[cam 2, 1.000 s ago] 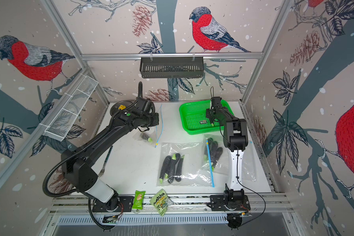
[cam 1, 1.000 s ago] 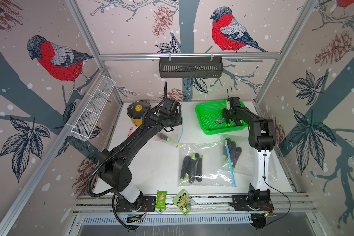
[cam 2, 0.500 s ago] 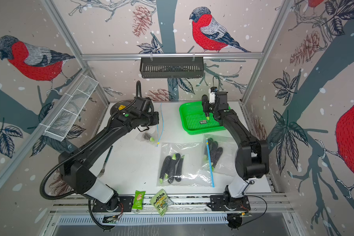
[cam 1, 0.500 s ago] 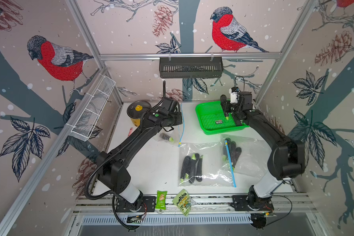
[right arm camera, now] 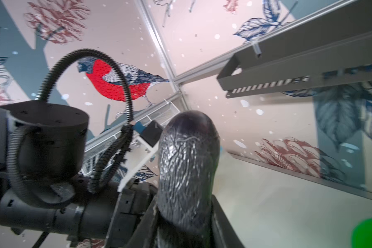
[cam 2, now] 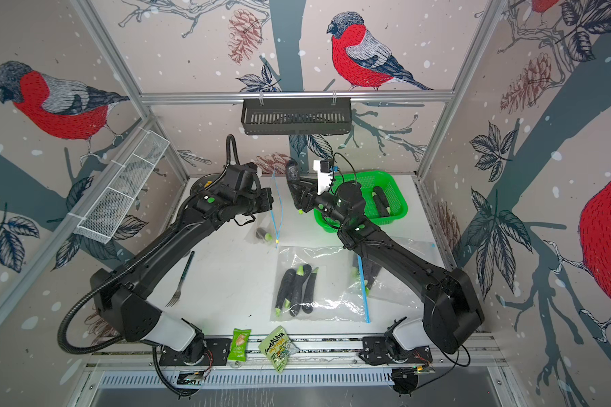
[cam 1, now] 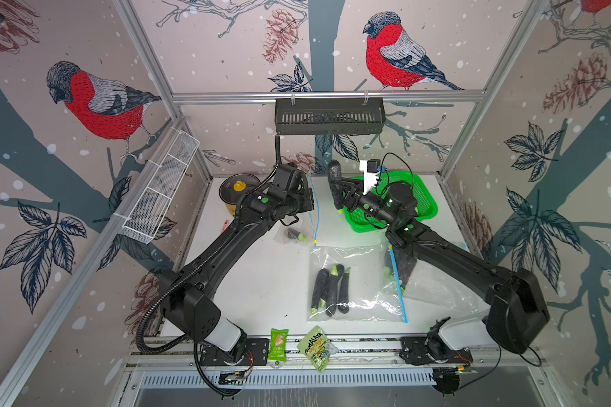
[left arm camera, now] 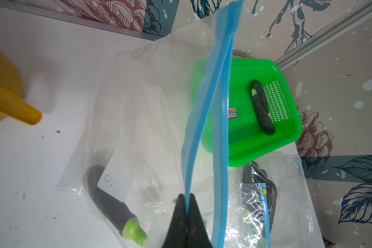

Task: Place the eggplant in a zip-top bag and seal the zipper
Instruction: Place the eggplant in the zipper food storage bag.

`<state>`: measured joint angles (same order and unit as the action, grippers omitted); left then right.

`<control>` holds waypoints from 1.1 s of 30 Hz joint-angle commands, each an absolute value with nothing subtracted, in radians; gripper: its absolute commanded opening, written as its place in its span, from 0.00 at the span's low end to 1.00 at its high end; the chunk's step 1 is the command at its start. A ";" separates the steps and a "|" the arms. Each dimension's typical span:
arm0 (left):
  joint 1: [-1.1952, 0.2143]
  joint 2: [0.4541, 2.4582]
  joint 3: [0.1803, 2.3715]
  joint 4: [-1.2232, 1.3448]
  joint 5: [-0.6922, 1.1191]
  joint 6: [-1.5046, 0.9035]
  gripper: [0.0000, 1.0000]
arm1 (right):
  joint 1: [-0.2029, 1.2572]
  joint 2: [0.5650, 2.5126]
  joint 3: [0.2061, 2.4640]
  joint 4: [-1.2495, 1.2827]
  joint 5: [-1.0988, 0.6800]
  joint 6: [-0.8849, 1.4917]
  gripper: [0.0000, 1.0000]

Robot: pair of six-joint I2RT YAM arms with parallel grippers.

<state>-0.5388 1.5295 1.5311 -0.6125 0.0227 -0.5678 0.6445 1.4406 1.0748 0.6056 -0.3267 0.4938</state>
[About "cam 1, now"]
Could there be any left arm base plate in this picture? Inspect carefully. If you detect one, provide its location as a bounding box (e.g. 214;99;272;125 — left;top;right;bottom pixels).
198;337;270;367

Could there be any black hanging wire shelf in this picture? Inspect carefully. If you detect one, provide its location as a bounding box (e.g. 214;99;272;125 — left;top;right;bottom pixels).
274;98;386;136

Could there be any white wire mesh basket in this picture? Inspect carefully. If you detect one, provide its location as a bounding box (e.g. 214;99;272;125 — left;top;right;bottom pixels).
119;128;200;244

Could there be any green printed snack bag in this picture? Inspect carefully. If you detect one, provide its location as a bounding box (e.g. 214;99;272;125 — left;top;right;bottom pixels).
297;326;339;373

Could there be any small clear zip-top bag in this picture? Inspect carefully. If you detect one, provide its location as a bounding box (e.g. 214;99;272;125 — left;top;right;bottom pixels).
378;249;486;315

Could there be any small green snack packet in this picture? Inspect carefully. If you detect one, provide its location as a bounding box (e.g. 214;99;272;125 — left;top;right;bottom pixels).
267;328;289;362

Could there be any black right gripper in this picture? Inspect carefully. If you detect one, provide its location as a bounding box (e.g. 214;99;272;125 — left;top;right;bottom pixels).
333;175;401;231

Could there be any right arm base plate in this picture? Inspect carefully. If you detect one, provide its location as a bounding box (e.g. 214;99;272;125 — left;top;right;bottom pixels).
399;335;473;366

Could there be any yellow pot with lid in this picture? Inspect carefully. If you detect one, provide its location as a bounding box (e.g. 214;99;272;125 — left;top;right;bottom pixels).
218;173;260;216

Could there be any green plastic basket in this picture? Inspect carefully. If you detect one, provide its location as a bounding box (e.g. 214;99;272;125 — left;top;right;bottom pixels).
343;171;438;233

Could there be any large clear zip-top bag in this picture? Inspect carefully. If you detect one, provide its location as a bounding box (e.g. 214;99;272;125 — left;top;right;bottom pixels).
305;244;403;322

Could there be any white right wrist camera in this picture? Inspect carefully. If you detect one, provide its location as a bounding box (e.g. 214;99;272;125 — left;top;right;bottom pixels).
359;159;384;195

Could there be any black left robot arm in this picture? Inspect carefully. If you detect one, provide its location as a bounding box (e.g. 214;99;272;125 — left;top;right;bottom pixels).
135;137;314;362

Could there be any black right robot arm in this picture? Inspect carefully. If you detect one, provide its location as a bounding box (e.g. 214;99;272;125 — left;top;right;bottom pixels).
328;160;550;355

